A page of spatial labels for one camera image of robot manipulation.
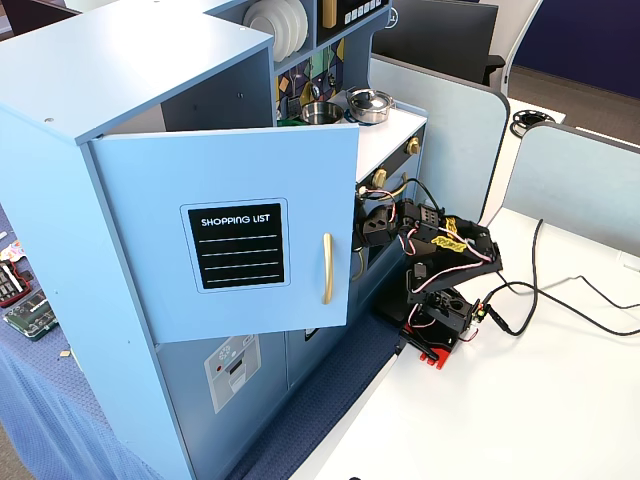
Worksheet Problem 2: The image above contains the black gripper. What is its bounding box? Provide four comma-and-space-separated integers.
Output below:
357, 198, 421, 248

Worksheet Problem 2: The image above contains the blue shopping list fridge door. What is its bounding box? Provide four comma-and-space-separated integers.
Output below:
88, 123, 362, 346

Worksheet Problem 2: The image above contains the red robot base clamp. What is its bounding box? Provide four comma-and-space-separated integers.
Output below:
398, 323, 459, 372

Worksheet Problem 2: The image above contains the blue water dispenser fridge door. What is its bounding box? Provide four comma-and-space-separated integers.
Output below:
153, 331, 290, 480

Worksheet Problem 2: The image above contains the yellow label sticker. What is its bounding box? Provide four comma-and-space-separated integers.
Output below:
431, 231, 469, 252

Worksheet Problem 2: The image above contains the grey desk partition panel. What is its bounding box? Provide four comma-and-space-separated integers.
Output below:
368, 53, 511, 227

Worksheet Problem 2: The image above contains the steel pot with lid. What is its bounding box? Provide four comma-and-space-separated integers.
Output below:
345, 88, 397, 125

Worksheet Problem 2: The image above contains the steel pan without lid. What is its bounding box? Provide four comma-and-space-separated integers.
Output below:
299, 100, 347, 127

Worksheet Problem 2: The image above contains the black shopping list chalkboard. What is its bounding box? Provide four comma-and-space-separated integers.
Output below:
179, 197, 292, 295

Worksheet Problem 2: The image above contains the light blue desk divider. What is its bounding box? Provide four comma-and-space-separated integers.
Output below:
501, 121, 640, 262

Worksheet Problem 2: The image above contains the black toy microwave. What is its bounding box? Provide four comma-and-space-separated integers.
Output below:
316, 0, 392, 46

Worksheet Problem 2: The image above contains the white toy plate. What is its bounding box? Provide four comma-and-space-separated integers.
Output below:
242, 0, 287, 57
273, 0, 303, 56
294, 0, 310, 49

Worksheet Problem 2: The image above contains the blue wooden toy kitchen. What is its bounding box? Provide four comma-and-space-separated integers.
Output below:
0, 0, 431, 480

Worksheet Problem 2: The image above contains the clear case circuit board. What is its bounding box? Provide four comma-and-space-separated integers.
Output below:
3, 291, 61, 344

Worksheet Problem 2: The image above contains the gold oven door handle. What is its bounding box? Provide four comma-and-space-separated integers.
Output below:
383, 171, 409, 199

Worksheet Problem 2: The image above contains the gold shopping list door handle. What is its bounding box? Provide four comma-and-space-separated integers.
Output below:
320, 231, 335, 306

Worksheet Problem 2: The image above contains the thick black power cable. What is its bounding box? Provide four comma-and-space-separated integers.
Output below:
480, 217, 640, 337

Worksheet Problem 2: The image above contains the black cable spool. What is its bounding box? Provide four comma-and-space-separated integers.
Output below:
509, 108, 557, 137

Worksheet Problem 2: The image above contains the thin black cable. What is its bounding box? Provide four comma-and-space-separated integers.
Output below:
492, 273, 640, 311

